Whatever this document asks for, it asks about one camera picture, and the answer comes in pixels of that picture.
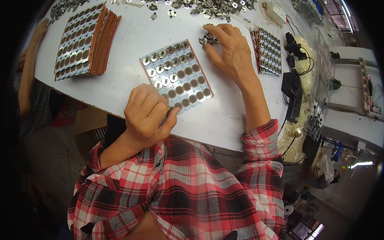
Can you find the white side table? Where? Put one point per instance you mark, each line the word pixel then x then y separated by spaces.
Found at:
pixel 354 120

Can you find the handful of metal clips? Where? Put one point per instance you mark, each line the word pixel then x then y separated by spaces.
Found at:
pixel 209 38

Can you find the small stack of filled panels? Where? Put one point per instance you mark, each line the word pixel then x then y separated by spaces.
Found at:
pixel 270 52

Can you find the person's right hand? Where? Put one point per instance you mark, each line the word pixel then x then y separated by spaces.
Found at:
pixel 235 57

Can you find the person's left hand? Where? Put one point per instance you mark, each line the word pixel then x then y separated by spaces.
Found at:
pixel 144 120

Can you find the long circuit strip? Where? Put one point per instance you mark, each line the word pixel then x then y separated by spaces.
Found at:
pixel 366 87

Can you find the clear bags of parts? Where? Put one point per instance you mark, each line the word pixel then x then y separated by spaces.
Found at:
pixel 322 75

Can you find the heap of dark metal parts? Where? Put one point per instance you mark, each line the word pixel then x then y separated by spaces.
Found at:
pixel 64 9

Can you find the white plastic bag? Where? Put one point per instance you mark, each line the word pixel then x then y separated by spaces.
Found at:
pixel 325 168

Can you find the white power strip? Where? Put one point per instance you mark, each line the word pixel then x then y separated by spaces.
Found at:
pixel 276 12

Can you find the white tape roll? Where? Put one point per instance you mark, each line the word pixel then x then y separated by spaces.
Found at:
pixel 288 210

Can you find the thick stack of copper panels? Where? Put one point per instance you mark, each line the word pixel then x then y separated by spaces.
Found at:
pixel 87 42

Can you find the loose metal clip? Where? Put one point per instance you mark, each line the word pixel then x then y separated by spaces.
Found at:
pixel 171 13
pixel 154 16

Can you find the black clamp device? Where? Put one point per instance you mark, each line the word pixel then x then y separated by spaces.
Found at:
pixel 294 46

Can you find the silver circuit board panel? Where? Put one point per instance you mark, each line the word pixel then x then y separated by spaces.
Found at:
pixel 183 72

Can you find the large pile of metal clips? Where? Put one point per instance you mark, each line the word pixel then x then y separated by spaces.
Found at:
pixel 210 6

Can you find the tablet with lit screen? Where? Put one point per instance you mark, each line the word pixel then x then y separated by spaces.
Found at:
pixel 306 229

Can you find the brown cardboard box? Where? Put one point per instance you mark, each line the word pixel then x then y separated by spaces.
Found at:
pixel 88 120

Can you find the bag of cream plastic parts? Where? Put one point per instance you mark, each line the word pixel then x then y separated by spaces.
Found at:
pixel 306 81

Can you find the person's body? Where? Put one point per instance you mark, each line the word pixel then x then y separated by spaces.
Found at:
pixel 186 195

